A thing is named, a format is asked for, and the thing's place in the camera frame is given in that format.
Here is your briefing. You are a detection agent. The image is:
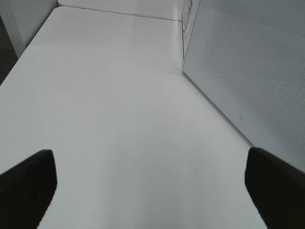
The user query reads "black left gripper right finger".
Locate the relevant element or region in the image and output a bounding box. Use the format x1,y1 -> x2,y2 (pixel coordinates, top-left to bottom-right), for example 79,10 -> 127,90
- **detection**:
244,147 -> 305,229

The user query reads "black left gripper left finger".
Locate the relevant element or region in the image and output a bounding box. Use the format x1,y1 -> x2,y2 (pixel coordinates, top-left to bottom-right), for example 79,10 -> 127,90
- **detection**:
0,149 -> 57,229

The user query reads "white microwave door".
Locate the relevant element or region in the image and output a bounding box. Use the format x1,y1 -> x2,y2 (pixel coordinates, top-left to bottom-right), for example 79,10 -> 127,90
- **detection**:
183,0 -> 305,171

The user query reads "white microwave oven body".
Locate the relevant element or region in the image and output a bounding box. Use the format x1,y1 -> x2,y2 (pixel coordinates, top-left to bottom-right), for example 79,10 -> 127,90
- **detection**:
182,0 -> 200,58

